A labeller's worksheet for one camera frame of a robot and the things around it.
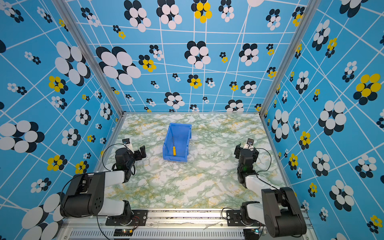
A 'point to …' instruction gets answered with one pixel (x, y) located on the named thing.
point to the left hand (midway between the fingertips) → (138, 146)
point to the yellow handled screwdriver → (174, 148)
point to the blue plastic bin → (182, 133)
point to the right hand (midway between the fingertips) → (249, 146)
